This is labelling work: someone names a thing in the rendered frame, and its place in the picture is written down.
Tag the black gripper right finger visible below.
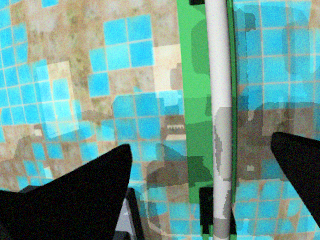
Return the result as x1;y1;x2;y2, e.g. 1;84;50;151
271;132;320;228

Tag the grey tapered pin with red head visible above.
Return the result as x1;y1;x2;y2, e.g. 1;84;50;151
204;0;233;240

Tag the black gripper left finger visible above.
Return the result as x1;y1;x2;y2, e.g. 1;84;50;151
0;144;132;240

